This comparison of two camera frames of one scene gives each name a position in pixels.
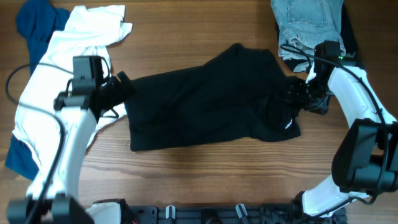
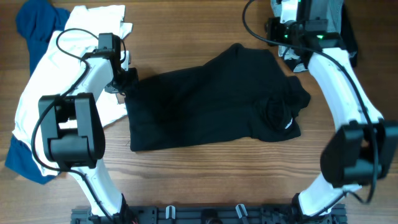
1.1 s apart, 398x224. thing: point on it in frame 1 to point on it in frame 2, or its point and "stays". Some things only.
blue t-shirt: x=38 y=20 stays
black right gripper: x=298 y=92 to x=273 y=32
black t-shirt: x=242 y=93 stays
